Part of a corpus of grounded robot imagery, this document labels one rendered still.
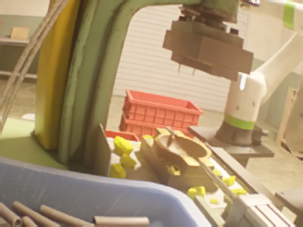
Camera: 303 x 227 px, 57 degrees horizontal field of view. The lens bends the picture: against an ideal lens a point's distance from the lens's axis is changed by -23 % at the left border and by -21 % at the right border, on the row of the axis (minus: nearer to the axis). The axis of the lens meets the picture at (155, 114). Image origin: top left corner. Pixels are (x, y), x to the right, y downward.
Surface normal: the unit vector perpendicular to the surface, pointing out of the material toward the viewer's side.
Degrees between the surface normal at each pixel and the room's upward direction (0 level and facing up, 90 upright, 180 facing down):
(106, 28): 90
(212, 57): 90
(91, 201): 81
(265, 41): 90
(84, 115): 90
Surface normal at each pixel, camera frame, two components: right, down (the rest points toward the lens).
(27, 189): 0.29, 0.14
